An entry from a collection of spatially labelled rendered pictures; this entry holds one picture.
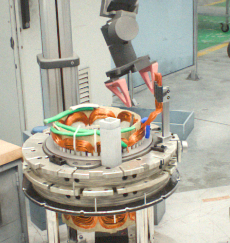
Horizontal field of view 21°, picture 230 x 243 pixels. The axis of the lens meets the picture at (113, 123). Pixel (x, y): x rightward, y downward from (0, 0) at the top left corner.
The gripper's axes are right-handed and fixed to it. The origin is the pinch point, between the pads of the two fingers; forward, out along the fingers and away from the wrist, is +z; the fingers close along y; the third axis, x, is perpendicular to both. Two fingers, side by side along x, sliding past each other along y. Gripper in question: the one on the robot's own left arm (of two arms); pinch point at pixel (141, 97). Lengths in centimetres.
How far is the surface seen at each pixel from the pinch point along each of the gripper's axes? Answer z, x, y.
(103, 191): 8.1, -27.8, -33.1
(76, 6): -36, 196, 107
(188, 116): 9.4, -3.1, 8.9
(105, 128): -2.5, -29.3, -28.4
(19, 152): -1.5, -0.2, -34.8
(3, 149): -3.5, 1.2, -37.4
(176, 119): 9.1, -0.6, 7.1
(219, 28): 43, 509, 481
